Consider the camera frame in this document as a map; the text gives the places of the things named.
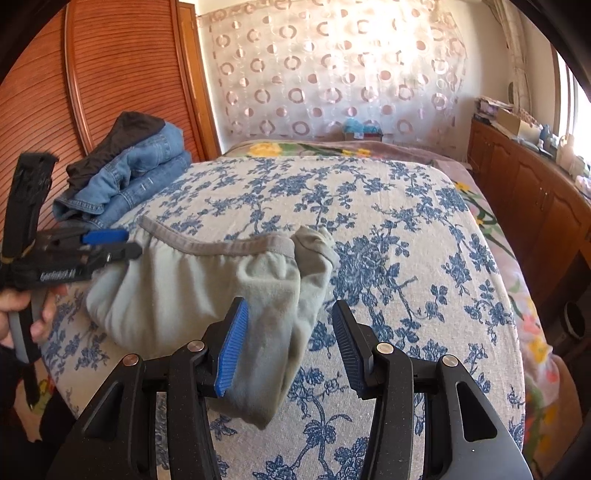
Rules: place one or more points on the grey-green pants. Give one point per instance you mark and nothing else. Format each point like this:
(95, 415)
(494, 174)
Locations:
(184, 295)

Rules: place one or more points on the black round container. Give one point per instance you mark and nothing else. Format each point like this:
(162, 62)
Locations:
(575, 321)

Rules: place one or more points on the wooden cabinet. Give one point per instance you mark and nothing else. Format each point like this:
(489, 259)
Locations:
(521, 184)

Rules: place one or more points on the window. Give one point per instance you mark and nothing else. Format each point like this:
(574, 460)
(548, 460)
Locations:
(579, 106)

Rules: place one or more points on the stack of papers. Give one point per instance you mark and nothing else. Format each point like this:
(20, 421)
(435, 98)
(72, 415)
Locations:
(494, 106)

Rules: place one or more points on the white lace curtain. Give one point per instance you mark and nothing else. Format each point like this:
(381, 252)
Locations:
(515, 46)

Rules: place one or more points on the person's left hand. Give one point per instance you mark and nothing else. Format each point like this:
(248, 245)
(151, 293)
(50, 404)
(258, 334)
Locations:
(41, 328)

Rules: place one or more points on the circle-patterned sheer curtain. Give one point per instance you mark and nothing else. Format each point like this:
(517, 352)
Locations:
(323, 55)

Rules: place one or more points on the folded black pants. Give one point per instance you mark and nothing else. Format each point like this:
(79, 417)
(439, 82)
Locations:
(129, 127)

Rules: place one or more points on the folded blue jeans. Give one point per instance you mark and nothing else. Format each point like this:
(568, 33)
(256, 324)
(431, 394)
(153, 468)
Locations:
(138, 170)

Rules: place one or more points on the cardboard box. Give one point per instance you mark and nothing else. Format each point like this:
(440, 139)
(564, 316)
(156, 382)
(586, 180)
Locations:
(512, 122)

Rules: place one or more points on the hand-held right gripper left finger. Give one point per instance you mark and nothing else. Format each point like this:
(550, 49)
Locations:
(233, 350)

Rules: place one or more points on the row of small bottles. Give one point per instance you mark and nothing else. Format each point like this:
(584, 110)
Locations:
(565, 152)

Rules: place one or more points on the person's dark clothing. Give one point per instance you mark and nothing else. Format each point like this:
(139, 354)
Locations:
(18, 438)

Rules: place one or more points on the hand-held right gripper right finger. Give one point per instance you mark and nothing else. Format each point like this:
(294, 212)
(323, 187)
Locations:
(351, 355)

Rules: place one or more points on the blue floral bed sheet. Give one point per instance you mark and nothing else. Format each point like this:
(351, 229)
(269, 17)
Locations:
(392, 221)

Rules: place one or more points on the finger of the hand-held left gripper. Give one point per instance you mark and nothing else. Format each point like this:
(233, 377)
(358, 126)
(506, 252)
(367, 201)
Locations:
(106, 236)
(120, 254)

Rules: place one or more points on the teal packet box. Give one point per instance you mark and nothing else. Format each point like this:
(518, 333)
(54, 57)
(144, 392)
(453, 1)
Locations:
(362, 129)

